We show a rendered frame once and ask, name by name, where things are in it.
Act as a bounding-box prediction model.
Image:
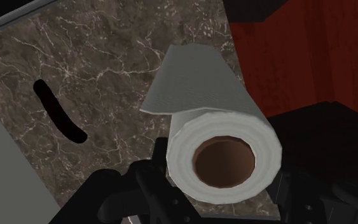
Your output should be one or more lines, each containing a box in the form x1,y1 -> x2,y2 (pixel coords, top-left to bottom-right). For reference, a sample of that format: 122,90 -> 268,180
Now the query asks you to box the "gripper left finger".
49,137 -> 211,224

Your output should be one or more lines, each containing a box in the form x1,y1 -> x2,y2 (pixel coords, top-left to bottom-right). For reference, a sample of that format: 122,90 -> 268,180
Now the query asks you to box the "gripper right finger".
273,171 -> 358,224

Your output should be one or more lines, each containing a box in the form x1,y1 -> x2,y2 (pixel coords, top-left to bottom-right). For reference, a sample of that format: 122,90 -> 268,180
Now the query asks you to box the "white paper towel roll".
139,43 -> 284,206

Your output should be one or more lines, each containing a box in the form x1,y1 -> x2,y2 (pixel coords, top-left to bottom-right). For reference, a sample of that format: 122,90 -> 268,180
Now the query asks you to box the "black elongated object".
32,78 -> 88,144

